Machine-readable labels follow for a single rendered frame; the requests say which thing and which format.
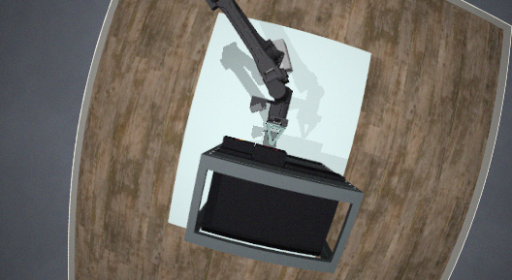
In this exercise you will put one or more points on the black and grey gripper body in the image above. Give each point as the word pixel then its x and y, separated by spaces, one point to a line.
pixel 283 113

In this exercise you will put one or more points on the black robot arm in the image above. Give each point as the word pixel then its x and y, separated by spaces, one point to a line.
pixel 264 60

